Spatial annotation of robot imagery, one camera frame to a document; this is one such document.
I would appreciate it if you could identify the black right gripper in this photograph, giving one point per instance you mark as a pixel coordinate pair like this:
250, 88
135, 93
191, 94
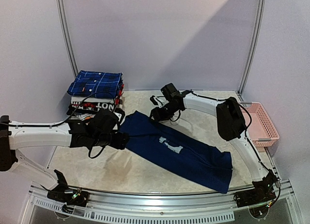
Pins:
157, 113

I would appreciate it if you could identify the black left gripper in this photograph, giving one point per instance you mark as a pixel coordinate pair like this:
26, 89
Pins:
121, 141

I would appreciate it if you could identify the dark blue garment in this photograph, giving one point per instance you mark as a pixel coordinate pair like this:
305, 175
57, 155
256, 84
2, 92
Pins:
178, 153

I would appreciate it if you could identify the blue plaid flannel shirt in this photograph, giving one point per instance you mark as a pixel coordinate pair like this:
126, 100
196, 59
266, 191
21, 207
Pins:
99, 85

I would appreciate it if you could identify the pink plastic laundry basket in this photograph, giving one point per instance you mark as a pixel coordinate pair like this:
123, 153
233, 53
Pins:
261, 130

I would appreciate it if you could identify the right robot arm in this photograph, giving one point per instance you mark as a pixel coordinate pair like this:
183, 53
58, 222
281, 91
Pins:
231, 125

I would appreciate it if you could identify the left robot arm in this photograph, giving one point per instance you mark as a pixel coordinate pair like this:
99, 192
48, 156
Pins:
103, 129

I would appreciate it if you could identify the red black plaid shirt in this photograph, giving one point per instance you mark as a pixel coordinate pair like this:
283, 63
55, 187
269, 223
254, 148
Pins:
119, 94

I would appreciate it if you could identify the orange white printed shirt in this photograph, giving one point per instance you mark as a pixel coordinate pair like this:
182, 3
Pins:
82, 116

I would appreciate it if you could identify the black shirt with white letters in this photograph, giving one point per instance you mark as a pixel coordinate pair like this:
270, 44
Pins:
90, 108

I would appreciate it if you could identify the white folded t-shirt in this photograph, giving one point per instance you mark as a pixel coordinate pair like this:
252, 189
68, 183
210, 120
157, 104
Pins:
75, 99

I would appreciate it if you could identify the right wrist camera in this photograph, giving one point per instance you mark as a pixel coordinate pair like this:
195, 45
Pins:
155, 101

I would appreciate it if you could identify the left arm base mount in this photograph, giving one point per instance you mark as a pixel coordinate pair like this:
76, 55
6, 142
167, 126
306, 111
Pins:
70, 197

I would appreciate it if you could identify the right aluminium frame post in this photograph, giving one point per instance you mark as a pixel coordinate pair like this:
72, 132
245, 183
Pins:
253, 44

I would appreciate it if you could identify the aluminium frame post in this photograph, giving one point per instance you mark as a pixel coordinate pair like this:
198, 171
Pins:
66, 36
253, 44

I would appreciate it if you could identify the aluminium front rail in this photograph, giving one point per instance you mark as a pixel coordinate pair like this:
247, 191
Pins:
200, 208

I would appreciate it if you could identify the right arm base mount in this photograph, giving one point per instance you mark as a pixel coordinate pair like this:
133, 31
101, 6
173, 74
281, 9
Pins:
260, 199

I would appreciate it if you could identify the left aluminium frame post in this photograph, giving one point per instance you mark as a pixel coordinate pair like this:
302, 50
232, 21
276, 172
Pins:
66, 36

